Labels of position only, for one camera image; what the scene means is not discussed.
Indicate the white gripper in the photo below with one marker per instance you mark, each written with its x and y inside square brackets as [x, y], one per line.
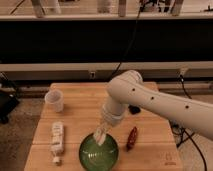
[113, 116]

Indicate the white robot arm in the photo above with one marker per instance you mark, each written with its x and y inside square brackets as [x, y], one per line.
[128, 89]

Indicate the green ceramic bowl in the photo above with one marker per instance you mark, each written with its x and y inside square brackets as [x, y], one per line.
[98, 158]

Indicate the red-brown chili pepper toy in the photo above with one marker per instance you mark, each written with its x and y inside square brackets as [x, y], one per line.
[132, 138]

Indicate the black rectangular block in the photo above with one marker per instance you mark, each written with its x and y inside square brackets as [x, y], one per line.
[134, 110]

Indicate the white plastic bottle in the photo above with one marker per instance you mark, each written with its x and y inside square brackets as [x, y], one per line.
[57, 143]

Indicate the clear plastic cup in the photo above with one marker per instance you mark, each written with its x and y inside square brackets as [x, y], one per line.
[54, 98]

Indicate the black equipment at left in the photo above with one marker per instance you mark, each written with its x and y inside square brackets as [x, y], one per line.
[8, 101]

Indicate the wall power outlet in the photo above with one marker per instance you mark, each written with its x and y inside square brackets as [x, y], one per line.
[92, 74]

